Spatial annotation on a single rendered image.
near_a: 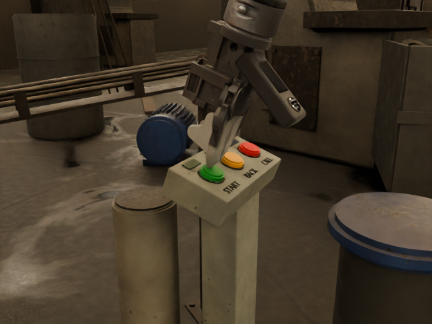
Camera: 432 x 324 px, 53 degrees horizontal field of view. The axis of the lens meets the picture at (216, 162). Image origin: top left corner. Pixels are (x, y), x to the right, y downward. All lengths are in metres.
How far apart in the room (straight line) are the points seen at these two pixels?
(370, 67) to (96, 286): 1.80
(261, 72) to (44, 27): 2.80
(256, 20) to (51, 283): 1.23
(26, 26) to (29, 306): 2.26
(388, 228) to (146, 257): 0.49
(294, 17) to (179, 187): 2.19
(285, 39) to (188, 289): 1.78
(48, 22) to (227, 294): 2.74
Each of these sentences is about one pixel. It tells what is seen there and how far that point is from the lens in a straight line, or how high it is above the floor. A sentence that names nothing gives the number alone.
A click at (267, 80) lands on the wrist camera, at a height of 0.76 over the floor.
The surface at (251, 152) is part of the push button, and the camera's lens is 0.80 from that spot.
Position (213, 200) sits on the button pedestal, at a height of 0.58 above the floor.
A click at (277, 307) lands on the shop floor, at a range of 1.42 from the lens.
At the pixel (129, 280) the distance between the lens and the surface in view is 0.85.
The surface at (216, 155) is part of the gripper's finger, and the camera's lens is 0.65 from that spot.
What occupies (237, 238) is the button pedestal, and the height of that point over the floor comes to 0.48.
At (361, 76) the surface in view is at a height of 0.54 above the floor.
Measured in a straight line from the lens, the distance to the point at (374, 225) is 0.97.
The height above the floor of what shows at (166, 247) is 0.44.
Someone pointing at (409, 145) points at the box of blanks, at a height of 0.34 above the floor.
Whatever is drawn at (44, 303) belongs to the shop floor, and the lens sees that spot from 1.52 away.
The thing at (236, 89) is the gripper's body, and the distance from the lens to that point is 0.60.
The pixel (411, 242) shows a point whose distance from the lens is 0.93.
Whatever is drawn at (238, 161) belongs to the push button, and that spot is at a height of 0.61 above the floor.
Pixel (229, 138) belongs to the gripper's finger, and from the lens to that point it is 0.67.
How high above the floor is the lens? 0.83
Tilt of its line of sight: 18 degrees down
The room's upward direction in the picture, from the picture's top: straight up
